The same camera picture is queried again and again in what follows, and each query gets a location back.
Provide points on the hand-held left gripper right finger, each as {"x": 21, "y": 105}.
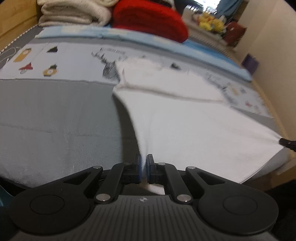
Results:
{"x": 149, "y": 170}

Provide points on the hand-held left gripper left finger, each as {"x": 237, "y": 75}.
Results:
{"x": 138, "y": 170}

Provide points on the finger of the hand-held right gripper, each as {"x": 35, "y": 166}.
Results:
{"x": 289, "y": 144}

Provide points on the white t-shirt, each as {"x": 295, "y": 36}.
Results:
{"x": 185, "y": 127}

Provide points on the purple bag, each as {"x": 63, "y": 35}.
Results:
{"x": 250, "y": 63}

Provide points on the grey printed bed cover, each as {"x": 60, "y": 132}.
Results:
{"x": 57, "y": 115}

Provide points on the dark red cushion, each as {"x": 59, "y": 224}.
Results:
{"x": 235, "y": 33}

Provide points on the light blue folded blanket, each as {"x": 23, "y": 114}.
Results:
{"x": 143, "y": 37}

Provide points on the yellow plush toy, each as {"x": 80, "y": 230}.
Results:
{"x": 217, "y": 25}
{"x": 204, "y": 20}

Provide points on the blue curtain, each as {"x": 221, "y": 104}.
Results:
{"x": 229, "y": 8}

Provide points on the red folded blanket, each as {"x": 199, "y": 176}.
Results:
{"x": 150, "y": 18}

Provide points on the cream folded quilt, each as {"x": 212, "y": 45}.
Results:
{"x": 74, "y": 12}

